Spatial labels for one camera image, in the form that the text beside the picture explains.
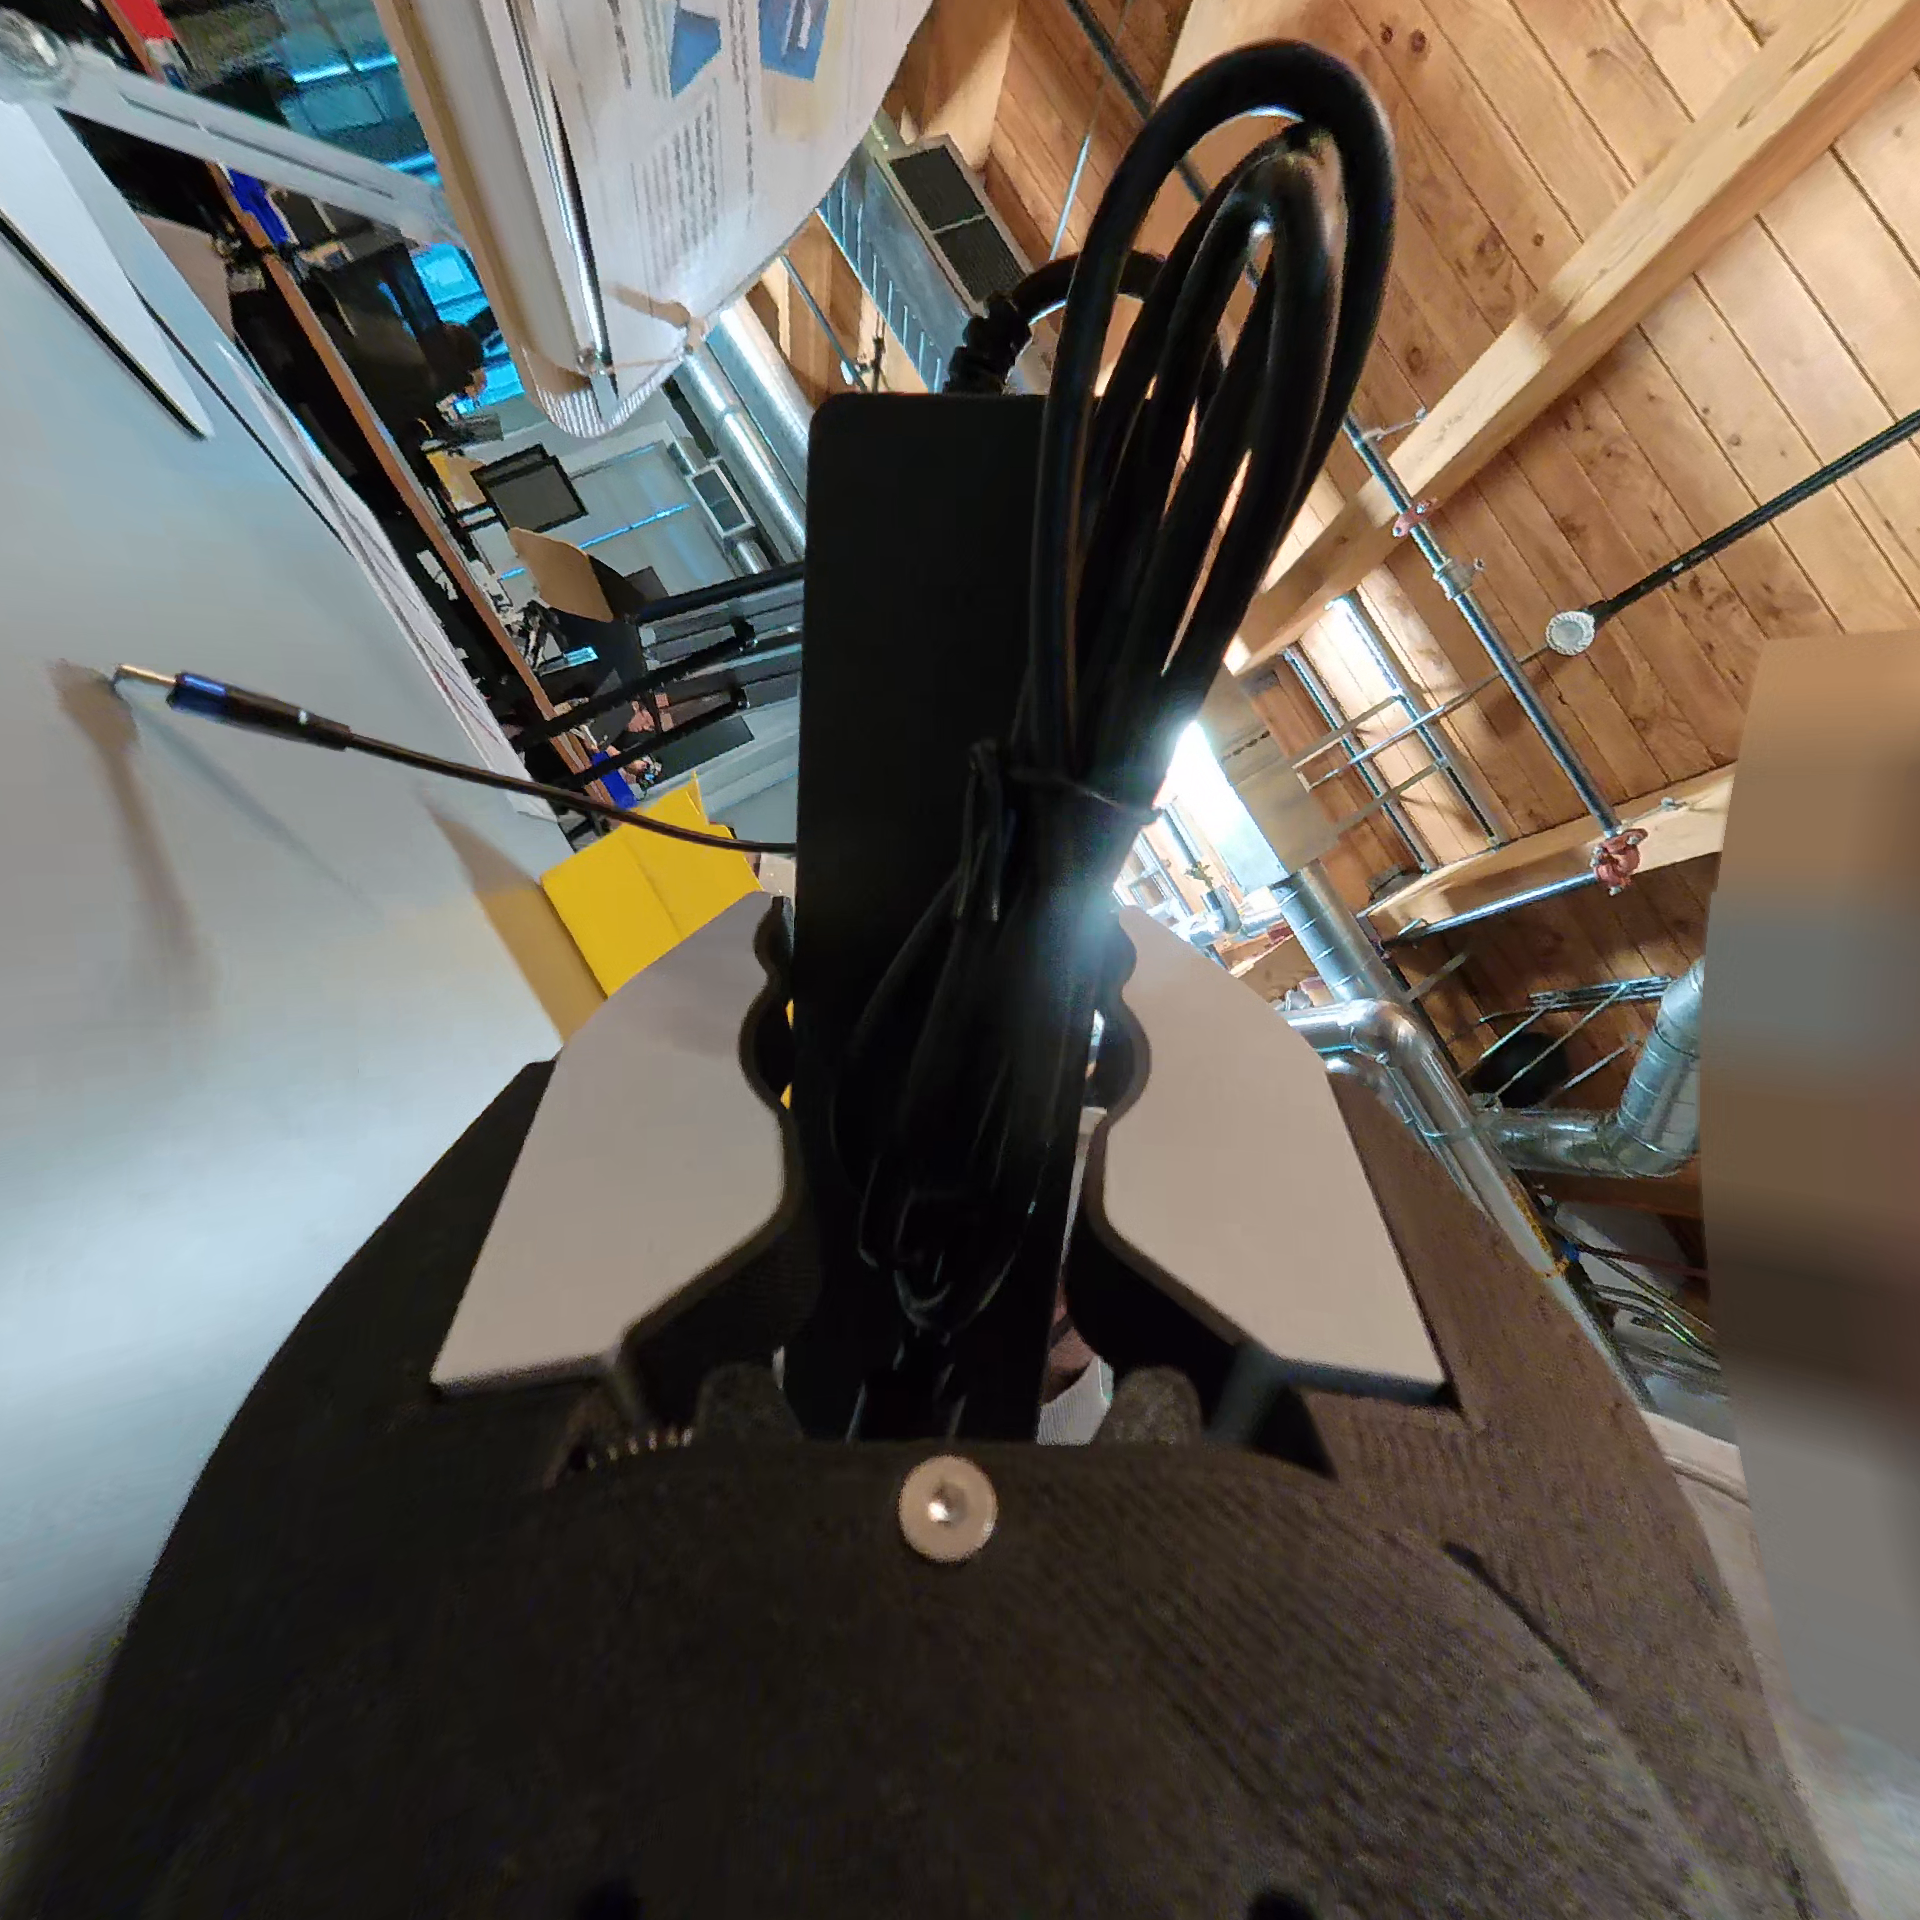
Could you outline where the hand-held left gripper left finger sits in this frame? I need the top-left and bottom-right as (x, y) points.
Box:
(431, 896), (825, 1393)

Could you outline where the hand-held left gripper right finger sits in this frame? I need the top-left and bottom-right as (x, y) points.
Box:
(1078, 903), (1454, 1403)

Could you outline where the black power cable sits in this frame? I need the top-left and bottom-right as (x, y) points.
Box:
(848, 40), (1401, 1336)

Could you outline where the black usb cable blue plug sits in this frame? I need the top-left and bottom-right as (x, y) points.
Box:
(112, 662), (800, 856)

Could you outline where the black power adapter brick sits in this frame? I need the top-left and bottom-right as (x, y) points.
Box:
(786, 392), (1121, 1442)

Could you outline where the yellow plastic bin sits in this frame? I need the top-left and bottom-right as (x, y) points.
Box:
(539, 778), (768, 998)

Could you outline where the black flat monitor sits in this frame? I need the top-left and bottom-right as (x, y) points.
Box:
(632, 561), (807, 639)

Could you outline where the grey metal conduit pipe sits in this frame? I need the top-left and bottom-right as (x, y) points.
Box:
(1339, 416), (1634, 846)

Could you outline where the brown cardboard sheet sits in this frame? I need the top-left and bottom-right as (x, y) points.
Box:
(507, 526), (626, 618)

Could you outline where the small black monitor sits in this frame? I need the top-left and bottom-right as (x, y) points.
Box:
(478, 443), (584, 529)

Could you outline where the wooden edged desk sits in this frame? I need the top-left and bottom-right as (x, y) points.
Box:
(211, 158), (640, 787)

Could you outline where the black ceiling rod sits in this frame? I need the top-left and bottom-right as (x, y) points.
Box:
(1586, 410), (1920, 635)

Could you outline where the metal vent grille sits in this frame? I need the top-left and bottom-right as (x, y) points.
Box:
(816, 131), (1041, 394)

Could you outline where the white poster board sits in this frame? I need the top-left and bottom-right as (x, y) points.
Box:
(376, 0), (935, 440)

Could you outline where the white flat panel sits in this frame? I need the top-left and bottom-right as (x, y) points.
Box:
(0, 95), (215, 440)

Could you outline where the silver elbow duct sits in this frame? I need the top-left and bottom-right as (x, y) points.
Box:
(1282, 959), (1715, 1191)

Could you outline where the wide silver spiral air duct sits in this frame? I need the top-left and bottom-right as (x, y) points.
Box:
(668, 299), (811, 559)

